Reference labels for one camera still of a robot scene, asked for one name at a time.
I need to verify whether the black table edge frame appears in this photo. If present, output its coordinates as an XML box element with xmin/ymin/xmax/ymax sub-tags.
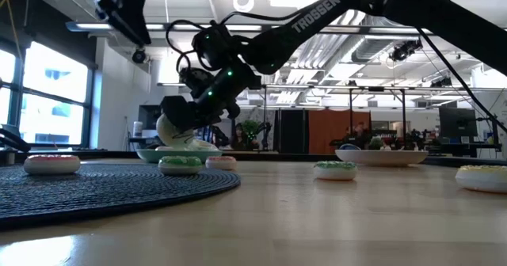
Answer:
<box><xmin>0</xmin><ymin>149</ymin><xmax>507</xmax><ymax>169</ymax></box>

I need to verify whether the green leafy plant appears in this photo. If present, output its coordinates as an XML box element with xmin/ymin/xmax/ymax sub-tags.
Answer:
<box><xmin>240</xmin><ymin>119</ymin><xmax>261</xmax><ymax>140</ymax></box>

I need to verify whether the person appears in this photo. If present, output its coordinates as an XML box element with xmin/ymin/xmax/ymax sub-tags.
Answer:
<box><xmin>231</xmin><ymin>122</ymin><xmax>251</xmax><ymax>151</ymax></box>
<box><xmin>343</xmin><ymin>121</ymin><xmax>372</xmax><ymax>148</ymax></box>

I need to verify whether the white hanging ring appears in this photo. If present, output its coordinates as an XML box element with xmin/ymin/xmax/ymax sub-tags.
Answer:
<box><xmin>232</xmin><ymin>0</ymin><xmax>255</xmax><ymax>13</ymax></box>

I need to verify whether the black slanted bar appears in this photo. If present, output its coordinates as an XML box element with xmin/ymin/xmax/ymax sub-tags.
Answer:
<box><xmin>0</xmin><ymin>123</ymin><xmax>32</xmax><ymax>154</ymax></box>

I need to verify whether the white round toy item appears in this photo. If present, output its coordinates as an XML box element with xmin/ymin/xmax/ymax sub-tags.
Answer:
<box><xmin>155</xmin><ymin>113</ymin><xmax>196</xmax><ymax>149</ymax></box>

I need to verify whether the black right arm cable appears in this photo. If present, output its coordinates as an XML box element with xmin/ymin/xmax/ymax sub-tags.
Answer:
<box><xmin>414</xmin><ymin>27</ymin><xmax>507</xmax><ymax>135</ymax></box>

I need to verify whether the light green bowl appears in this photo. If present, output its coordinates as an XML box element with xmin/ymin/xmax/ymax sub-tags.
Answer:
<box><xmin>136</xmin><ymin>148</ymin><xmax>223</xmax><ymax>165</ymax></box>

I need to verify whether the dark office desk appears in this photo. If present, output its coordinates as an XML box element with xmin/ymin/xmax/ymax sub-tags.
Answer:
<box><xmin>425</xmin><ymin>142</ymin><xmax>503</xmax><ymax>158</ymax></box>

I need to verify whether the round black wall camera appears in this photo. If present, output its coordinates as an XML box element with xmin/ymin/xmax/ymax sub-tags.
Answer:
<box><xmin>132</xmin><ymin>46</ymin><xmax>148</xmax><ymax>65</ymax></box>

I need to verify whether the black round woven placemat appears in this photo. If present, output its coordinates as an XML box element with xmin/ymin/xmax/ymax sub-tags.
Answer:
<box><xmin>0</xmin><ymin>162</ymin><xmax>242</xmax><ymax>230</ymax></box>

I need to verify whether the large glass window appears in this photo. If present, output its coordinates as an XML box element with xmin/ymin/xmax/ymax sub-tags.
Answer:
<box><xmin>0</xmin><ymin>40</ymin><xmax>95</xmax><ymax>149</ymax></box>

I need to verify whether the white shallow bowl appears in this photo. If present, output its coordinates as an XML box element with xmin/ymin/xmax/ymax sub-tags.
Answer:
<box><xmin>334</xmin><ymin>150</ymin><xmax>429</xmax><ymax>168</ymax></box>

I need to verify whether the black computer monitor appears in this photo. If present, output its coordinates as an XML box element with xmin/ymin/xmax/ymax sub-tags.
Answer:
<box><xmin>438</xmin><ymin>106</ymin><xmax>478</xmax><ymax>139</ymax></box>
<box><xmin>138</xmin><ymin>104</ymin><xmax>163</xmax><ymax>131</ymax></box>

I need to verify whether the black cabinet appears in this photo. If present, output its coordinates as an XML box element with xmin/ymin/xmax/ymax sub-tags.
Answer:
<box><xmin>278</xmin><ymin>108</ymin><xmax>308</xmax><ymax>154</ymax></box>

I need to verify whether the black metal stand frame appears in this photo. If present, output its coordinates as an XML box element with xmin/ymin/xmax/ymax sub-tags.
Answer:
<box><xmin>348</xmin><ymin>86</ymin><xmax>408</xmax><ymax>148</ymax></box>

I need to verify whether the black ceiling camera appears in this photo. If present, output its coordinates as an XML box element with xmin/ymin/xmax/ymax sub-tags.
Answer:
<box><xmin>389</xmin><ymin>38</ymin><xmax>424</xmax><ymax>63</ymax></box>

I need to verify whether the yellow cable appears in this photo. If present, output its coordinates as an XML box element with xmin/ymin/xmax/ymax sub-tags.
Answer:
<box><xmin>0</xmin><ymin>0</ymin><xmax>23</xmax><ymax>61</ymax></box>

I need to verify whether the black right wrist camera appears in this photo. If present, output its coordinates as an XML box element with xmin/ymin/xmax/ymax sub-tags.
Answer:
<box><xmin>177</xmin><ymin>66</ymin><xmax>217</xmax><ymax>99</ymax></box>

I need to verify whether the small pink frosted donut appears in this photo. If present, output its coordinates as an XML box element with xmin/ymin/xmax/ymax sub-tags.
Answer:
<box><xmin>23</xmin><ymin>154</ymin><xmax>82</xmax><ymax>176</ymax></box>
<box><xmin>205</xmin><ymin>155</ymin><xmax>238</xmax><ymax>171</ymax></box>

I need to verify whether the orange partition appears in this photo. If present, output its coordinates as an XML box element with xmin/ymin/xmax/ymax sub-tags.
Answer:
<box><xmin>307</xmin><ymin>109</ymin><xmax>372</xmax><ymax>155</ymax></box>

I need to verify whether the long ceiling strip light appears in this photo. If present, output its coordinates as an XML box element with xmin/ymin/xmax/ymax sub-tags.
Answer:
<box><xmin>66</xmin><ymin>21</ymin><xmax>262</xmax><ymax>32</ymax></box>

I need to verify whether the large yellow frosted donut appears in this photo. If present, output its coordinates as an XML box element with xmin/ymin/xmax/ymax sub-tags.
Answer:
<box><xmin>455</xmin><ymin>164</ymin><xmax>507</xmax><ymax>194</ymax></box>

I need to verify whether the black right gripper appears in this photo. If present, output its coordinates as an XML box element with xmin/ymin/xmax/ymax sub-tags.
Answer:
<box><xmin>160</xmin><ymin>62</ymin><xmax>262</xmax><ymax>133</ymax></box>

